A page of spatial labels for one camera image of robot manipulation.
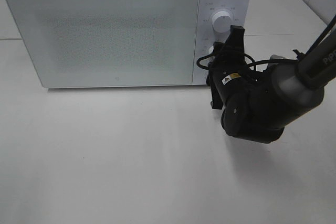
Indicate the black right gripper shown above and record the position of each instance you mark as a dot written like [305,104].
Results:
[227,62]

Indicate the white timer knob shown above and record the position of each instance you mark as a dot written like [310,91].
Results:
[211,51]

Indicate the white microwave door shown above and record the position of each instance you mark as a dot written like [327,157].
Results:
[108,43]

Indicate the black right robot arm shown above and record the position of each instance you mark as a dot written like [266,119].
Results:
[259,98]

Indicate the upper white power knob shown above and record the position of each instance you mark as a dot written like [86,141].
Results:
[221,21]

